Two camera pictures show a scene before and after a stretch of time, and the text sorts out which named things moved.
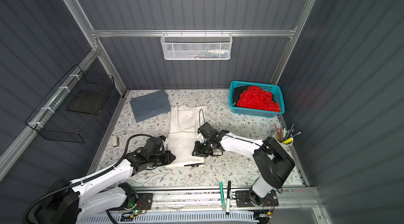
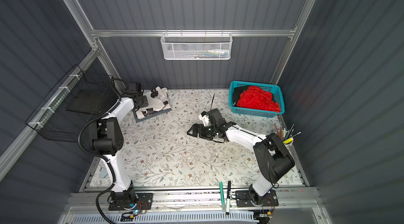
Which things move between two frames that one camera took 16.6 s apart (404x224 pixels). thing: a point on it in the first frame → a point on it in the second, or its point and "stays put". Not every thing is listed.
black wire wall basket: x=69 y=112 stays put
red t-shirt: x=255 y=98 stays put
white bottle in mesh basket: x=225 y=52 stays put
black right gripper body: x=203 y=149 → x=209 y=131
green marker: x=222 y=199 stays put
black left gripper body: x=162 y=159 → x=143 y=102
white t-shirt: x=184 y=122 → x=157 y=103
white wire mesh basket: x=196 y=46 stays put
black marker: x=228 y=199 stays put
